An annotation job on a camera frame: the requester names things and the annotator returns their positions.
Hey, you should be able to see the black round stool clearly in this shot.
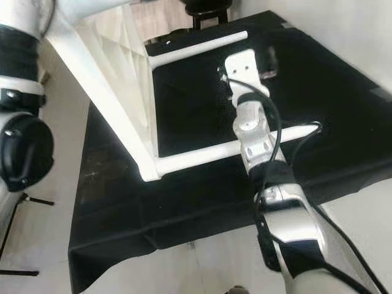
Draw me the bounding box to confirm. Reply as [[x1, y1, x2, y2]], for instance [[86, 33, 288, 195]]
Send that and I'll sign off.
[[183, 0, 235, 29]]

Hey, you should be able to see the checkered cloth covered table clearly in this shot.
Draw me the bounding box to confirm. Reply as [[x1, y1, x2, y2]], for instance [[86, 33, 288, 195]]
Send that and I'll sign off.
[[134, 2, 190, 42]]

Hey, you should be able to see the white plastic table top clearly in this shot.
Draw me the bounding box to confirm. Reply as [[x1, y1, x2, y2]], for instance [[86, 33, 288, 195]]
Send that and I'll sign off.
[[46, 9, 187, 183]]

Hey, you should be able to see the black tablecloth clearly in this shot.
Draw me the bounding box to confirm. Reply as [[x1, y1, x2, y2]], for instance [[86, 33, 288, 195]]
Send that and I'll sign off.
[[67, 9, 392, 294]]

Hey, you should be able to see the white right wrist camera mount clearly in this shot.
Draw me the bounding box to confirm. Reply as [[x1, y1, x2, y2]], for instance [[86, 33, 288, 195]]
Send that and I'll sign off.
[[224, 49, 271, 106]]

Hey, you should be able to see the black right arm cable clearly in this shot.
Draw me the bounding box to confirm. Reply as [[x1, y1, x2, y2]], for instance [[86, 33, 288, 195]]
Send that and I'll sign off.
[[225, 77, 380, 294]]

